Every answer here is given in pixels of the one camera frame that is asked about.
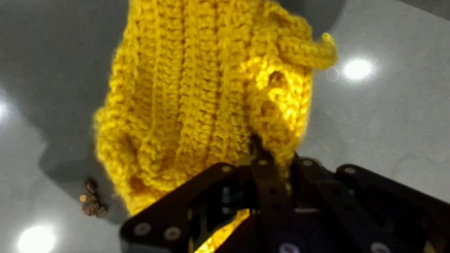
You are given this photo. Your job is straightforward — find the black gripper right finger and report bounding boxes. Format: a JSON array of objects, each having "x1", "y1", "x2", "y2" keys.
[{"x1": 285, "y1": 154, "x2": 450, "y2": 253}]

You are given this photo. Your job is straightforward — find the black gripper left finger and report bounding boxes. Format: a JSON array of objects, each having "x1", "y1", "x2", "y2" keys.
[{"x1": 118, "y1": 153, "x2": 301, "y2": 253}]

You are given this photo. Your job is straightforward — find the yellow crocheted cloth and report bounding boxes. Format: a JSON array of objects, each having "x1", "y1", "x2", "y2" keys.
[{"x1": 91, "y1": 0, "x2": 339, "y2": 253}]

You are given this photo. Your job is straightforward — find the brown crumbs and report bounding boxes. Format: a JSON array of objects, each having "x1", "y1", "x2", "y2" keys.
[{"x1": 77, "y1": 177, "x2": 110, "y2": 217}]

